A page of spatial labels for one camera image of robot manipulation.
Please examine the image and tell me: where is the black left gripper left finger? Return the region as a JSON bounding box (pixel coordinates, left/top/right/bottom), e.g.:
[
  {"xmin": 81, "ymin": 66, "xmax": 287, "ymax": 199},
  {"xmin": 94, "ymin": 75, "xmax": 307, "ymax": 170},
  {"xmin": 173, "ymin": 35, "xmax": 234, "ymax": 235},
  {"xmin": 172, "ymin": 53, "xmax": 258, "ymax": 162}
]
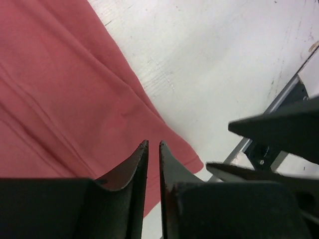
[{"xmin": 0, "ymin": 141, "xmax": 149, "ymax": 239}]

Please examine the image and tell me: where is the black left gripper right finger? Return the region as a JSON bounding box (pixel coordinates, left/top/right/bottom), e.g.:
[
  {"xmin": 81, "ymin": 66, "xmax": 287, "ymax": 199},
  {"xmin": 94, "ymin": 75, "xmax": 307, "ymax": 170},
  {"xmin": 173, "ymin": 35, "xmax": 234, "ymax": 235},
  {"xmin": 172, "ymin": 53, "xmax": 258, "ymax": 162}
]
[{"xmin": 159, "ymin": 142, "xmax": 313, "ymax": 239}]

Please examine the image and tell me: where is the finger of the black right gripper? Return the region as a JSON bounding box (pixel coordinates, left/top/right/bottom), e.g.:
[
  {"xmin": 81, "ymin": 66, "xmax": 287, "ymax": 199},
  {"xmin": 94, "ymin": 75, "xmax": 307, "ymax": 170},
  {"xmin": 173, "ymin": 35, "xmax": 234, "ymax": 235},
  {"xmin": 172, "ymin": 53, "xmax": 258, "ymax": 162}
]
[
  {"xmin": 228, "ymin": 97, "xmax": 319, "ymax": 164},
  {"xmin": 206, "ymin": 161, "xmax": 319, "ymax": 225}
]

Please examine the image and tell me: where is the salmon red t-shirt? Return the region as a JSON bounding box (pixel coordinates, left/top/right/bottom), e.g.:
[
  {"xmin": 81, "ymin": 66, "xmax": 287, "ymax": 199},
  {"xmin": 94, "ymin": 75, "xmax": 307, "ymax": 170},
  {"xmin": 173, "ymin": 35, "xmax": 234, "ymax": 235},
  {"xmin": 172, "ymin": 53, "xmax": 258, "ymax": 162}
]
[{"xmin": 0, "ymin": 0, "xmax": 203, "ymax": 214}]

